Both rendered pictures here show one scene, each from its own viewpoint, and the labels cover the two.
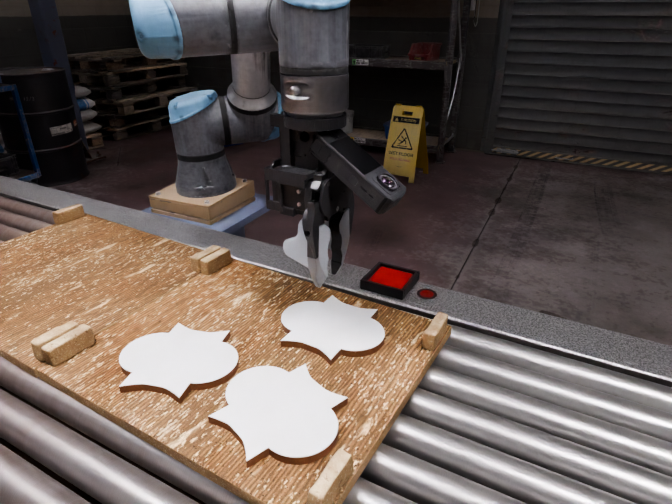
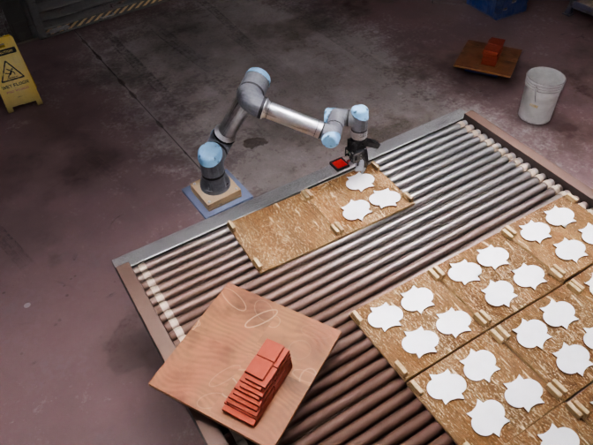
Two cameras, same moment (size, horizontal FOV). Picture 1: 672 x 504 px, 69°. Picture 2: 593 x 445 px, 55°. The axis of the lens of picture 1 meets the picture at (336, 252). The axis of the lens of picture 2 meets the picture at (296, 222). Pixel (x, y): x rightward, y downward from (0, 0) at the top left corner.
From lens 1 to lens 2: 2.48 m
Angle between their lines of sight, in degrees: 50
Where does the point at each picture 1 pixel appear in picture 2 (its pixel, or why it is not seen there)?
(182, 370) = (363, 209)
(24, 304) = (303, 238)
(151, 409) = (371, 217)
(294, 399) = (384, 195)
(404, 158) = (21, 86)
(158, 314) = (329, 212)
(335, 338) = (366, 183)
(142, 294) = (315, 214)
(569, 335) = (384, 147)
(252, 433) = (390, 203)
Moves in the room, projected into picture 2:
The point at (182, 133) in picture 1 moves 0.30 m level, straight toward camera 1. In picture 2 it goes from (218, 168) to (279, 175)
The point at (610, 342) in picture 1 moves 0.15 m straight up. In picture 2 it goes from (390, 143) to (393, 119)
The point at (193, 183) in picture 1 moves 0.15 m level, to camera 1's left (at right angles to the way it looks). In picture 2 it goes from (224, 185) to (206, 204)
